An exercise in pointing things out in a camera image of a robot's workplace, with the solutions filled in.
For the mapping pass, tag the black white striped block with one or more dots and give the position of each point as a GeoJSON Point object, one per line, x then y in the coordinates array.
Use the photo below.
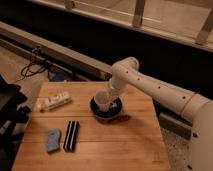
{"type": "Point", "coordinates": [71, 136]}

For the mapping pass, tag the red brown small object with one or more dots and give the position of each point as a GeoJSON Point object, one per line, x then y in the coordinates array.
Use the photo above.
{"type": "Point", "coordinates": [120, 118]}

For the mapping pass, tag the blue object on floor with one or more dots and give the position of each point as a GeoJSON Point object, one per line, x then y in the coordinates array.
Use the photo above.
{"type": "Point", "coordinates": [58, 78]}

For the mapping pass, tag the blue sponge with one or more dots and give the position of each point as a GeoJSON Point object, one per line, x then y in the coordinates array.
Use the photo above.
{"type": "Point", "coordinates": [53, 140]}

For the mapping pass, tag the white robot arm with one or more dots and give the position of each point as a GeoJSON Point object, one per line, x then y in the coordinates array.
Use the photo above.
{"type": "Point", "coordinates": [191, 106]}

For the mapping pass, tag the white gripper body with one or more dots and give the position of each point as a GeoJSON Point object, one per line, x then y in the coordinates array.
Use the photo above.
{"type": "Point", "coordinates": [113, 93]}

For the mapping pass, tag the black ceramic bowl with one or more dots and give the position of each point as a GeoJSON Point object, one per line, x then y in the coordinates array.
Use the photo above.
{"type": "Point", "coordinates": [114, 109]}

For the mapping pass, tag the black equipment at left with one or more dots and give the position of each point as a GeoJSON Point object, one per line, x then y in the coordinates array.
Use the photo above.
{"type": "Point", "coordinates": [10, 98]}

